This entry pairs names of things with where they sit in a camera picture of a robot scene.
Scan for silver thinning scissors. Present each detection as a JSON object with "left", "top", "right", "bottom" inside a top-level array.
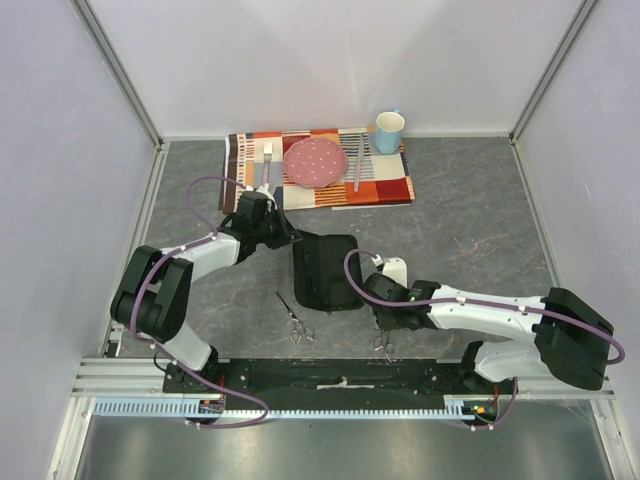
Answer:
[{"left": 370, "top": 330, "right": 395, "bottom": 362}]

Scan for black zip tool case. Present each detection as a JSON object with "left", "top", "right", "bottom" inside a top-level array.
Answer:
[{"left": 293, "top": 230, "right": 364, "bottom": 313}]

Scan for silver straight scissors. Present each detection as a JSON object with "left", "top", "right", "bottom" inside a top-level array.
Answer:
[{"left": 276, "top": 292, "right": 316, "bottom": 344}]

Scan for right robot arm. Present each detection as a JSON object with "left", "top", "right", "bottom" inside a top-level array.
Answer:
[{"left": 364, "top": 273, "right": 614, "bottom": 394}]

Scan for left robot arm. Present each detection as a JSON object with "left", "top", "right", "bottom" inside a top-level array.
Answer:
[{"left": 110, "top": 191, "right": 301, "bottom": 393}]

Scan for pink dotted plate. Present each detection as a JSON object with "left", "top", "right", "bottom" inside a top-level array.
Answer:
[{"left": 283, "top": 138, "right": 348, "bottom": 189}]

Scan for colourful patchwork placemat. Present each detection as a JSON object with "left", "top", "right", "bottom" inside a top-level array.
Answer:
[{"left": 219, "top": 127, "right": 415, "bottom": 213}]

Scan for light blue mug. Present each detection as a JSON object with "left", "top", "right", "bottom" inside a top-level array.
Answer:
[{"left": 374, "top": 110, "right": 405, "bottom": 155}]

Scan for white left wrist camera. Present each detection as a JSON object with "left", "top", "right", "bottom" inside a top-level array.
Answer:
[{"left": 244, "top": 183, "right": 278, "bottom": 210}]

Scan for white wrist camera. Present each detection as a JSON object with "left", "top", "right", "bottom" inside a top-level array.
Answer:
[
  {"left": 244, "top": 183, "right": 278, "bottom": 210},
  {"left": 372, "top": 254, "right": 408, "bottom": 288}
]

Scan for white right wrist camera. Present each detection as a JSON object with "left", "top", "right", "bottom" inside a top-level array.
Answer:
[{"left": 372, "top": 254, "right": 408, "bottom": 288}]

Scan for pink handled fork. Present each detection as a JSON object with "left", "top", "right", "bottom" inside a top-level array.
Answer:
[{"left": 261, "top": 142, "right": 273, "bottom": 185}]

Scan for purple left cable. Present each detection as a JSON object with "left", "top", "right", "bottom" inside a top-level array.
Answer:
[{"left": 128, "top": 175, "right": 271, "bottom": 431}]

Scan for purple cable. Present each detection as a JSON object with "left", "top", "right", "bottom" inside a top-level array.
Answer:
[
  {"left": 344, "top": 248, "right": 626, "bottom": 434},
  {"left": 128, "top": 175, "right": 271, "bottom": 431}
]

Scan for light blue cable duct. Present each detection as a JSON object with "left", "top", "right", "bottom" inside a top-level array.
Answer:
[{"left": 93, "top": 395, "right": 494, "bottom": 419}]

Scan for pink handled knife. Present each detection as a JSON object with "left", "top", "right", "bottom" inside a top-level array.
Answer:
[{"left": 353, "top": 133, "right": 366, "bottom": 193}]

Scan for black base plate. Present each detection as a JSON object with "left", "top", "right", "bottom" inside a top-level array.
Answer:
[{"left": 163, "top": 358, "right": 514, "bottom": 403}]

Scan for aluminium frame rail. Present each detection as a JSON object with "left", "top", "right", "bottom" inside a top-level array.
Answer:
[{"left": 69, "top": 355, "right": 616, "bottom": 399}]

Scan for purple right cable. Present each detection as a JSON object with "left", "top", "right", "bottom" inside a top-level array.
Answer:
[{"left": 344, "top": 248, "right": 626, "bottom": 434}]

